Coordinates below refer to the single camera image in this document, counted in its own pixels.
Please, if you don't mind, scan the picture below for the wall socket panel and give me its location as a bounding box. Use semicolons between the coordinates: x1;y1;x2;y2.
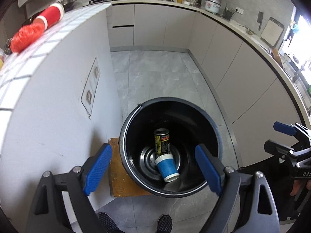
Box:
81;57;101;116

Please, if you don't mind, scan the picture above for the red paper cup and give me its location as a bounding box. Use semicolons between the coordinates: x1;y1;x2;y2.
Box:
32;3;65;30

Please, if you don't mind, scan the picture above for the black cleaver knife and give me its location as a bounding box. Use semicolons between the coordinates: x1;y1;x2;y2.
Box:
257;11;264;31

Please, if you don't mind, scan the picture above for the blue paper cup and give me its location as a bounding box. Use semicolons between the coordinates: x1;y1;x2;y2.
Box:
155;154;180;183

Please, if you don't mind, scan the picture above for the black utensil holder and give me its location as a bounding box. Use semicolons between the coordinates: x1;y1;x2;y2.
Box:
222;4;238;21

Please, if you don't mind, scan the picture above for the black yellow drink can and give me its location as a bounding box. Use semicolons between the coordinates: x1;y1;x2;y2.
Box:
154;128;170;157

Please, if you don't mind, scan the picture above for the right black shoe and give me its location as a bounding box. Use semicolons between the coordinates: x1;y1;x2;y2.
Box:
156;215;173;233

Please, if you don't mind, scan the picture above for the white cutting board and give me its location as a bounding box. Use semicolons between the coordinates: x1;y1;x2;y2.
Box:
260;17;285;48

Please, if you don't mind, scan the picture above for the black wok with lid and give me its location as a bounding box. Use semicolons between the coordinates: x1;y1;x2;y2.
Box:
56;0;75;12

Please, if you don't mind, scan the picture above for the black trash bucket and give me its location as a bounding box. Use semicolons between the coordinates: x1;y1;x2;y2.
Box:
119;97;222;198

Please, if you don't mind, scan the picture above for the red mesh bag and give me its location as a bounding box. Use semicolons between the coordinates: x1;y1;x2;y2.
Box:
10;23;45;53

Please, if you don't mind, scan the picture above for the black shoe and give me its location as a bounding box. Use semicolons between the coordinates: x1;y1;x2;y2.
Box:
98;212;120;233
156;215;173;233

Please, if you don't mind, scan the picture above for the white rice cooker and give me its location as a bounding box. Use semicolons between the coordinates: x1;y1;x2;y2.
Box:
204;0;221;14

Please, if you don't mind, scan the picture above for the left black shoe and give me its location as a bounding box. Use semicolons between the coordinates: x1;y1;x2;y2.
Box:
98;212;120;233

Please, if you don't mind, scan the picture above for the person's right hand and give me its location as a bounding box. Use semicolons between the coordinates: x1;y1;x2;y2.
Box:
290;180;311;196

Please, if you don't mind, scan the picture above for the wooden stool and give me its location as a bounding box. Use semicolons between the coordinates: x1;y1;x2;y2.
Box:
109;138;150;197

